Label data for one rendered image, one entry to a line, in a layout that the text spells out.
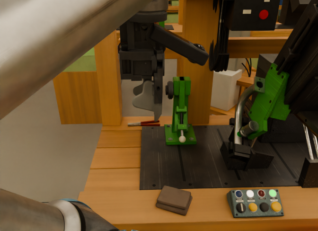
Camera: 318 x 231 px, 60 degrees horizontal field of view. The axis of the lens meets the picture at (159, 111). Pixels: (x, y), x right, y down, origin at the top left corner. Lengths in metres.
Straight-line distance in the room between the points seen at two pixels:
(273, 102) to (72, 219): 0.71
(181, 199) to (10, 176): 2.01
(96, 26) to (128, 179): 0.86
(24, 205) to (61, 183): 2.02
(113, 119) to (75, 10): 1.16
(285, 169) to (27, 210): 0.92
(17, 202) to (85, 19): 0.29
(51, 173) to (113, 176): 1.57
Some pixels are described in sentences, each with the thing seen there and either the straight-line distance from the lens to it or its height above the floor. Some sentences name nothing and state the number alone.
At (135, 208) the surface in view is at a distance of 0.91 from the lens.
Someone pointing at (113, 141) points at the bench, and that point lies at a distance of 1.24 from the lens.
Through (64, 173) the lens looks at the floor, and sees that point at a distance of 2.56.
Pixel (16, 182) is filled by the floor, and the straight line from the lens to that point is 2.61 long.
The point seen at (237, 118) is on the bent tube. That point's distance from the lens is 1.10.
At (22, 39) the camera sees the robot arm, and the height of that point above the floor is 1.52.
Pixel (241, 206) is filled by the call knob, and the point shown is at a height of 0.94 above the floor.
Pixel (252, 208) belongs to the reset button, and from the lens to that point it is 0.90.
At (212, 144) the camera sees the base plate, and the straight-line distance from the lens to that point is 1.20.
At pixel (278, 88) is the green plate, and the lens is 0.96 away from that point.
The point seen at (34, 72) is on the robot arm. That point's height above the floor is 1.50.
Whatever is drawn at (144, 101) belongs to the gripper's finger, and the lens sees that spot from 0.54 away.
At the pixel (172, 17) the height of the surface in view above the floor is 0.41.
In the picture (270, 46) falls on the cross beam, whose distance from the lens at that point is 1.42.
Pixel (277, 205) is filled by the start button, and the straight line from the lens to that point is 0.93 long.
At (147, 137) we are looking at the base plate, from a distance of 1.22.
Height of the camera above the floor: 1.56
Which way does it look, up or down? 27 degrees down
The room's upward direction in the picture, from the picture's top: straight up
